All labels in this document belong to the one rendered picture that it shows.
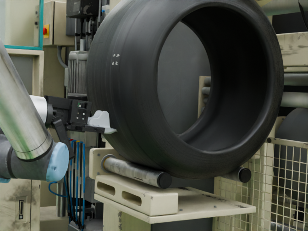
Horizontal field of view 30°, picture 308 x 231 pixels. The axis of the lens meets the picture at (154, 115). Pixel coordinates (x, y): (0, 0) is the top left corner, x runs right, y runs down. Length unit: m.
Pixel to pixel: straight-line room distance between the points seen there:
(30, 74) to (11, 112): 0.97
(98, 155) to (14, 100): 0.69
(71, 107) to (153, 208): 0.35
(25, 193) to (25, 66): 0.46
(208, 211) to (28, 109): 0.67
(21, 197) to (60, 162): 0.83
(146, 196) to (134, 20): 0.47
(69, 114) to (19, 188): 0.70
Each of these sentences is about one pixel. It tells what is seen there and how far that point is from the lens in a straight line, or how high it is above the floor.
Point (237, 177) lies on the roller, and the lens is 1.72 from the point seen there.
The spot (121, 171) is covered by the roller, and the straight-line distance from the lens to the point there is 1.74.
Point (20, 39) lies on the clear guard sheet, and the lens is 2.14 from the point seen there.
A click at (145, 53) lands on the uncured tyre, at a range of 1.48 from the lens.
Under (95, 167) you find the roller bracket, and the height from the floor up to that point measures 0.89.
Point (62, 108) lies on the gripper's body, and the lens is 1.49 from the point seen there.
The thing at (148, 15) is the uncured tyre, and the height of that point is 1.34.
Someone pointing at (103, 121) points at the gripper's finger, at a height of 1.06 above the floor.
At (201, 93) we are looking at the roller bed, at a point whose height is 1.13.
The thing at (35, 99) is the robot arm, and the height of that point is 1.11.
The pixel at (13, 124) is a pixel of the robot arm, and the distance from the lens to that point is 1.23.
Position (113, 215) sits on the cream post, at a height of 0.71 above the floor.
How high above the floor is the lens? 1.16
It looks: 3 degrees down
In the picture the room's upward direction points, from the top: 2 degrees clockwise
